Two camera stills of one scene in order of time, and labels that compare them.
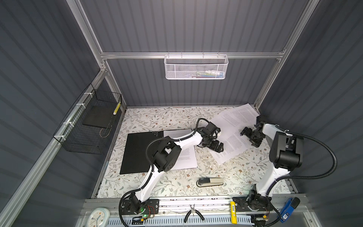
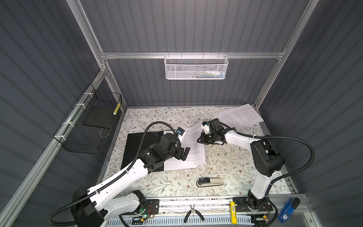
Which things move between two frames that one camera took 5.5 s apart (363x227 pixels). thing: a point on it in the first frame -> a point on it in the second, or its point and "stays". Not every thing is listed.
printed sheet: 187,159 stays
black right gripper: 257,143 -> 203,140
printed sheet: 231,123 -> 193,139
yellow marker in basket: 116,109 stays
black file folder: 134,156 stays
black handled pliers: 193,210 stays
